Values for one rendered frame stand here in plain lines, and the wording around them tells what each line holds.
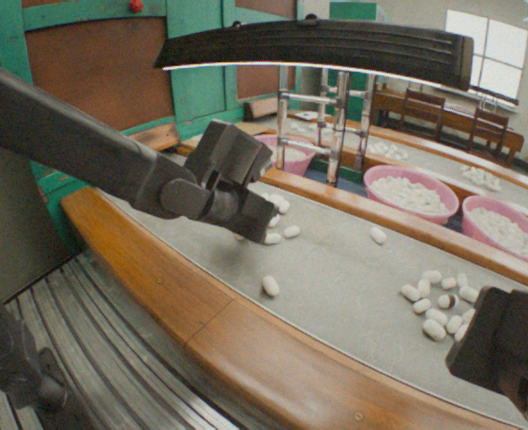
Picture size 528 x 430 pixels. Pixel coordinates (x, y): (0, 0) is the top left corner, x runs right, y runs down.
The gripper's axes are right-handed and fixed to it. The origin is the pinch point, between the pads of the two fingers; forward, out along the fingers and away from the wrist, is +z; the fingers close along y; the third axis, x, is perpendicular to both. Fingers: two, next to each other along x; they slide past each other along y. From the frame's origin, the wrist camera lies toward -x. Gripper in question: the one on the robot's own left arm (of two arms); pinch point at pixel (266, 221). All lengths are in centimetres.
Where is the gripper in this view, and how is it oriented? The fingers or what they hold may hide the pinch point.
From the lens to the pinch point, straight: 47.7
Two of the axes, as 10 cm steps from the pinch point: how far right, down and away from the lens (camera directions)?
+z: 4.5, 1.8, 8.8
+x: -3.8, 9.3, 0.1
